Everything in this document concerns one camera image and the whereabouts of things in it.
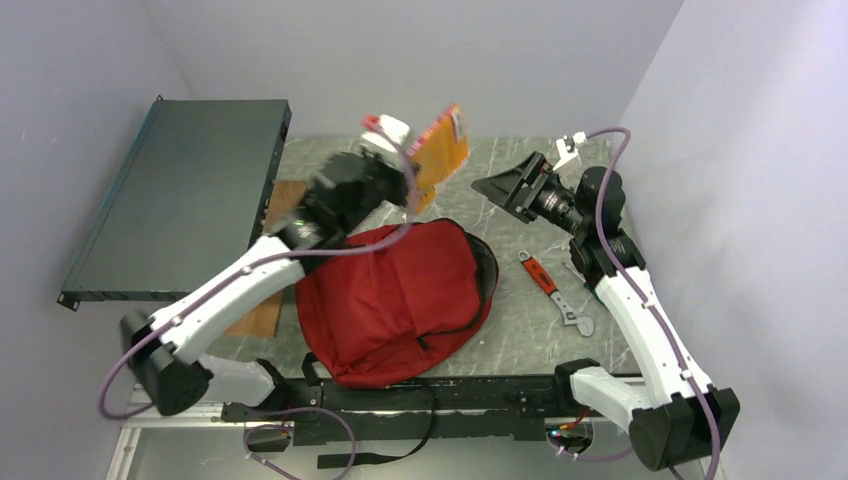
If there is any orange handled adjustable wrench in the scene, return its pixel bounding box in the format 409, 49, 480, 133
517, 251, 595, 337

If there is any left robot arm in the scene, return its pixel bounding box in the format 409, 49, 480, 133
119, 115, 416, 420

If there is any purple Roald Dahl book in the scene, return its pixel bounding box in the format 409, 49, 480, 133
407, 103, 469, 214

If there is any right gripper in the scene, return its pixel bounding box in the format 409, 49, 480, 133
471, 151, 588, 236

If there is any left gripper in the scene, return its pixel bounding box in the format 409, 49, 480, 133
338, 143, 421, 235

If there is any wooden board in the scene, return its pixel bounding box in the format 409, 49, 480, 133
225, 180, 307, 338

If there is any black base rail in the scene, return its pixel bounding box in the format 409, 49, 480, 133
221, 375, 584, 446

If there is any red backpack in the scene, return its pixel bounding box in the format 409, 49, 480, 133
295, 218, 499, 389

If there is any purple cable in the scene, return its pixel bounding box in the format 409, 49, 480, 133
547, 127, 722, 480
97, 132, 420, 480

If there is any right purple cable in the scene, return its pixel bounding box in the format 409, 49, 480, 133
547, 127, 722, 480

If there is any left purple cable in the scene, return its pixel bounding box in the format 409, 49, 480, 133
97, 132, 420, 480

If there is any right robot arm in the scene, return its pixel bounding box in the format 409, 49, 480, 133
472, 132, 740, 479

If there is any dark grey rack server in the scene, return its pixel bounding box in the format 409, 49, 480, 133
57, 98, 292, 310

